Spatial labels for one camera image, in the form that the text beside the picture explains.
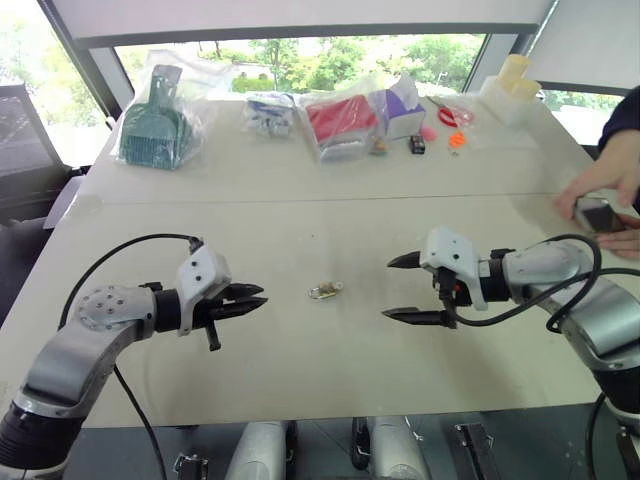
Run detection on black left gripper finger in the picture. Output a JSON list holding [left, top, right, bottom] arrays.
[[222, 283, 266, 303], [215, 295, 270, 323]]

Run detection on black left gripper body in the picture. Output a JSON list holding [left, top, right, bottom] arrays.
[[192, 283, 237, 352]]

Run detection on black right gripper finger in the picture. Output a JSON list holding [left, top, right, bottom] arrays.
[[380, 307, 449, 330], [386, 251, 427, 272]]

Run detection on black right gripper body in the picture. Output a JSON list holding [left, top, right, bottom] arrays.
[[432, 267, 475, 330]]

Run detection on smartphone with dark screen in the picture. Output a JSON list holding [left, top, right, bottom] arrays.
[[573, 197, 630, 235]]

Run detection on person's left hand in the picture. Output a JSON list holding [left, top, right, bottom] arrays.
[[596, 215, 640, 259]]

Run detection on person's right hand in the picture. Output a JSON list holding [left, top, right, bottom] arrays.
[[554, 156, 640, 220]]

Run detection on silver rounded robot leg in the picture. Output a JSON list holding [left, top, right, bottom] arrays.
[[223, 419, 292, 480], [366, 414, 432, 480]]

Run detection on purple tissue box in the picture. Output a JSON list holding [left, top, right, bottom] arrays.
[[368, 74, 428, 142]]

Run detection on red pack in plastic bag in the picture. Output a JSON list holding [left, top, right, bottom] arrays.
[[298, 93, 380, 165]]

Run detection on blue white items in bag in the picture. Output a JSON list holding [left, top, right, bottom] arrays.
[[242, 91, 297, 142]]

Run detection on green scoops in plastic bag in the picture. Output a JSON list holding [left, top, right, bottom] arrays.
[[112, 63, 207, 172]]

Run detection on white box with cream cups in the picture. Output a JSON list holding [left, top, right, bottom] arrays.
[[478, 53, 545, 127]]

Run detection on black office chair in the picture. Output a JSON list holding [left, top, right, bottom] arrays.
[[0, 83, 89, 229]]

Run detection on dark blue sleeve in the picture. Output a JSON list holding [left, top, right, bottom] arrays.
[[597, 84, 640, 162]]

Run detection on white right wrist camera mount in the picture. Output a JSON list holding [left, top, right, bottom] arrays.
[[418, 225, 490, 312]]

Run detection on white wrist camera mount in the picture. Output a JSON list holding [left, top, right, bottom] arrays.
[[176, 248, 234, 337], [418, 225, 490, 312]]

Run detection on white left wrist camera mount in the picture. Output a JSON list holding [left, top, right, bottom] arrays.
[[176, 248, 234, 337]]

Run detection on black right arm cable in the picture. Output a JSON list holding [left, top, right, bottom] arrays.
[[446, 233, 640, 334]]

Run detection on black strap between legs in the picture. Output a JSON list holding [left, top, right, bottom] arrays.
[[349, 416, 372, 471]]

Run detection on black metal bracket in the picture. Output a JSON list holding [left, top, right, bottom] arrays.
[[453, 422, 497, 480], [616, 424, 640, 480], [173, 452, 210, 480]]

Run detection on red handled scissors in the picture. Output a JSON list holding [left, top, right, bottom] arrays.
[[426, 95, 475, 130]]

